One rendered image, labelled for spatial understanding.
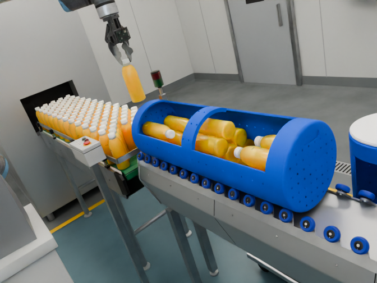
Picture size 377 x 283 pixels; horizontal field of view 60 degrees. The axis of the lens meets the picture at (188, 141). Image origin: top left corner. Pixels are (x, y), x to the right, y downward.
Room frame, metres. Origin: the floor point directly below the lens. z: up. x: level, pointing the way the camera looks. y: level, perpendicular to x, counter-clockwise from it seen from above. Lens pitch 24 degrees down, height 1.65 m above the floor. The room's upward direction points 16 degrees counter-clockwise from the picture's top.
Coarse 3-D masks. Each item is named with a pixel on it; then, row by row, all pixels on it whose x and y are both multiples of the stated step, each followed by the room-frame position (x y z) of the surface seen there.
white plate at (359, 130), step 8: (360, 120) 1.12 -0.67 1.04; (368, 120) 1.10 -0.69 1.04; (376, 120) 1.08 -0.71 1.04; (352, 128) 1.08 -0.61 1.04; (360, 128) 1.06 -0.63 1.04; (368, 128) 1.05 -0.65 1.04; (376, 128) 1.03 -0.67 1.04; (352, 136) 1.03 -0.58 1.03; (360, 136) 1.00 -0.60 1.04; (368, 136) 0.99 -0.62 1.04; (376, 136) 0.97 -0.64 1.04; (368, 144) 0.95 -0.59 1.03; (376, 144) 0.93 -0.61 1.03
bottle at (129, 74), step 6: (126, 66) 1.56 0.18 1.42; (132, 66) 1.57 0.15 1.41; (126, 72) 1.54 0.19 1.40; (132, 72) 1.55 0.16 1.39; (126, 78) 1.55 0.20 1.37; (132, 78) 1.54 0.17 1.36; (138, 78) 1.56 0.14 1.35; (126, 84) 1.56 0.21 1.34; (132, 84) 1.54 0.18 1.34; (138, 84) 1.55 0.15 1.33; (132, 90) 1.54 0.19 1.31; (138, 90) 1.54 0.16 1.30; (132, 96) 1.55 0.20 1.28; (138, 96) 1.54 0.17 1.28; (144, 96) 1.56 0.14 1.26
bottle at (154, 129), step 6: (144, 126) 1.48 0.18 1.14; (150, 126) 1.44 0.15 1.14; (156, 126) 1.41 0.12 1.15; (162, 126) 1.39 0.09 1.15; (144, 132) 1.48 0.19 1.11; (150, 132) 1.43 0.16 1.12; (156, 132) 1.39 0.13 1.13; (162, 132) 1.36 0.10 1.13; (162, 138) 1.37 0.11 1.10; (168, 138) 1.36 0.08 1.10
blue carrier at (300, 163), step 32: (192, 128) 1.13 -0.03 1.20; (256, 128) 1.16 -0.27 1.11; (288, 128) 0.84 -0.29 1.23; (320, 128) 0.85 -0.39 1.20; (192, 160) 1.09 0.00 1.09; (224, 160) 0.94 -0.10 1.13; (288, 160) 0.76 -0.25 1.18; (320, 160) 0.84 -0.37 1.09; (256, 192) 0.85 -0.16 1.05; (288, 192) 0.75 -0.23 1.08; (320, 192) 0.83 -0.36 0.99
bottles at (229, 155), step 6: (174, 132) 1.40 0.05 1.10; (180, 132) 1.39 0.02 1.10; (198, 132) 1.41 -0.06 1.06; (156, 138) 1.41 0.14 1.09; (174, 138) 1.37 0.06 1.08; (180, 138) 1.36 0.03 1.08; (180, 144) 1.36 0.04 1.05; (228, 144) 1.12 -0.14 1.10; (234, 144) 1.11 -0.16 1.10; (246, 144) 1.14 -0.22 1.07; (252, 144) 1.16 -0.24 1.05; (228, 150) 1.09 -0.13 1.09; (234, 150) 1.11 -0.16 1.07; (216, 156) 1.07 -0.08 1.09; (228, 156) 1.09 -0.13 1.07; (234, 156) 1.11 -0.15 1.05; (240, 162) 1.12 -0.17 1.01
